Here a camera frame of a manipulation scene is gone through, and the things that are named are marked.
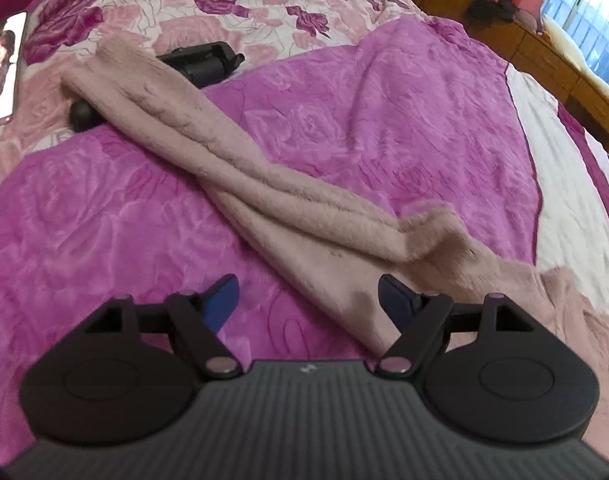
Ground window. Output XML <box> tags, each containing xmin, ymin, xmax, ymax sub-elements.
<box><xmin>542</xmin><ymin>0</ymin><xmax>609</xmax><ymax>88</ymax></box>

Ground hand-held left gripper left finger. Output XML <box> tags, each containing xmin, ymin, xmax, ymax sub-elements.
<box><xmin>77</xmin><ymin>273</ymin><xmax>245</xmax><ymax>380</ymax></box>

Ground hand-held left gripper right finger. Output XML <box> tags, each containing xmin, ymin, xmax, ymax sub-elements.
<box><xmin>375</xmin><ymin>274</ymin><xmax>538</xmax><ymax>380</ymax></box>

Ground magenta floral bed blanket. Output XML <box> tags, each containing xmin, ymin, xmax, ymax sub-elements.
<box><xmin>0</xmin><ymin>0</ymin><xmax>609</xmax><ymax>466</ymax></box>

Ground purple plush toy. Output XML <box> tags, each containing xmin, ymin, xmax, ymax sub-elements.
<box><xmin>517</xmin><ymin>10</ymin><xmax>545</xmax><ymax>36</ymax></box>

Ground long wooden cabinet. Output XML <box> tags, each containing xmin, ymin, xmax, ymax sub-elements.
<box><xmin>375</xmin><ymin>0</ymin><xmax>609</xmax><ymax>153</ymax></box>

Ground black selfie stick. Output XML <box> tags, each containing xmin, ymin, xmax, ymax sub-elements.
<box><xmin>68</xmin><ymin>40</ymin><xmax>246</xmax><ymax>133</ymax></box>

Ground white plush goose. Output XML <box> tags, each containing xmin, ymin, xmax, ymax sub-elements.
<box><xmin>542</xmin><ymin>15</ymin><xmax>609</xmax><ymax>108</ymax></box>

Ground black cloth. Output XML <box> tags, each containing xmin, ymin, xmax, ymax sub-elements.
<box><xmin>467</xmin><ymin>0</ymin><xmax>520</xmax><ymax>26</ymax></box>

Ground pink knitted sweater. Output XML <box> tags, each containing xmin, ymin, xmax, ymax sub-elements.
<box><xmin>59</xmin><ymin>35</ymin><xmax>609</xmax><ymax>466</ymax></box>

